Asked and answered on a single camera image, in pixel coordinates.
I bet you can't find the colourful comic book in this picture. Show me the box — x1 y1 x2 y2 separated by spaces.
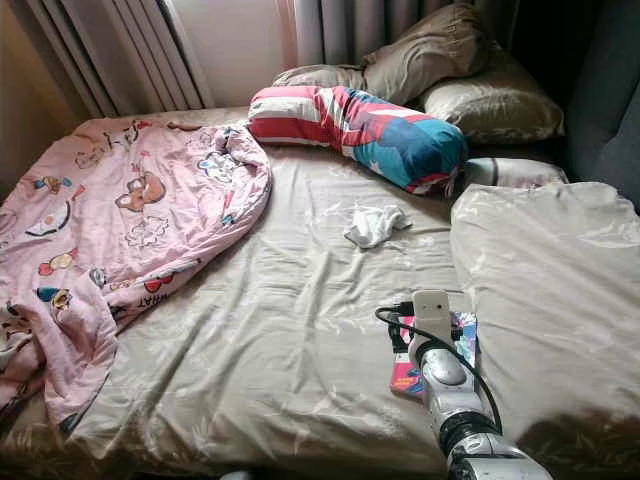
388 310 479 399

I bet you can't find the plump beige pillow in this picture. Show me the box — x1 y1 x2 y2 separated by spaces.
418 45 566 146

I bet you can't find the pink sheer curtain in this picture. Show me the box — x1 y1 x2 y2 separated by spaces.
275 0 301 71

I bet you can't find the red white blue bolster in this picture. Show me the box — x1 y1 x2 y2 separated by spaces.
247 85 469 196

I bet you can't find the flat beige pillow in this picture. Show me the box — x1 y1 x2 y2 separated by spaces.
272 64 369 91

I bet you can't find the beige folded duvet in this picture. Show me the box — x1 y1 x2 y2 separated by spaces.
448 182 640 441

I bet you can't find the grey pleated curtain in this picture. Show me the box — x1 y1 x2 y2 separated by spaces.
290 0 511 71
10 0 211 121

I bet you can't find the small grey patterned pillow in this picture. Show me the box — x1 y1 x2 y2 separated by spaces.
463 156 569 191

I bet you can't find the dark grey upholstered headboard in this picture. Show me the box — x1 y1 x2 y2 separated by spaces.
565 0 640 211

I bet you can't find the pink cartoon print quilt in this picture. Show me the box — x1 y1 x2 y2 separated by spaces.
0 118 273 431

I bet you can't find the white crumpled cloth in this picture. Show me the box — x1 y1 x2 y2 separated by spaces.
343 204 413 249

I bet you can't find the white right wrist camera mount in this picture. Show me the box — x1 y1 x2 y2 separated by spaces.
412 290 453 343

